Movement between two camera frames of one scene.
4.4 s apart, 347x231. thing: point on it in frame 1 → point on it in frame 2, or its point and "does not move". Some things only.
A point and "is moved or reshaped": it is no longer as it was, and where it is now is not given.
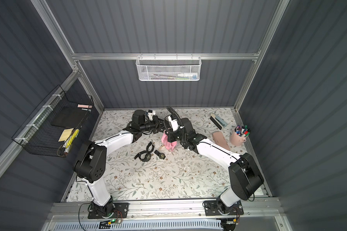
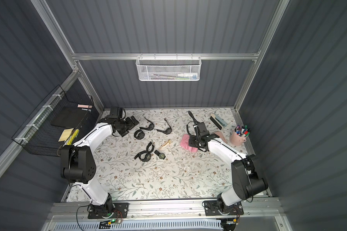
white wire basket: [168, 68] does not move
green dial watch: [161, 155] does not move
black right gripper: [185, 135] → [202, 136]
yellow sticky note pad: [65, 134] does not move
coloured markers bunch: [242, 131] does not move
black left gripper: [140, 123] → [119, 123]
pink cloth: [168, 145] is moved or reshaped
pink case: [220, 140] does not move
